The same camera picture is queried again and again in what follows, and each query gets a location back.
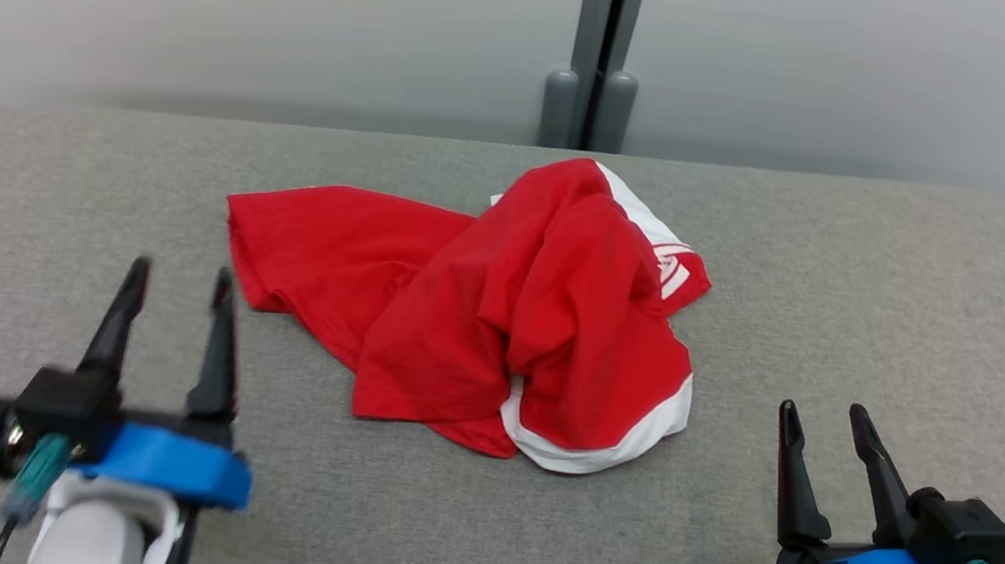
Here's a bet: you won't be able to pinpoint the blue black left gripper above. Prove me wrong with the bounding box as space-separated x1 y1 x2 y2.
0 235 281 514

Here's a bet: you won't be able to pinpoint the red shirt with white trim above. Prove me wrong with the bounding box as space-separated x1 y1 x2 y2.
197 109 729 486

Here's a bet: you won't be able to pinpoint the red shorts with white stripe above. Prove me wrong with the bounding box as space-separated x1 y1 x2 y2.
438 161 722 491

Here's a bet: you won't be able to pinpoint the grey fabric padded surface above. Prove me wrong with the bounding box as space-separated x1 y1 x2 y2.
0 52 1005 564

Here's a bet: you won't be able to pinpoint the grey cylindrical post foot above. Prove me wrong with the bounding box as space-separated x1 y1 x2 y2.
537 67 582 151
592 68 641 156

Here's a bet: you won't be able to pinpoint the grey partition post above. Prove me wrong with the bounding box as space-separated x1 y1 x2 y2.
559 0 651 158

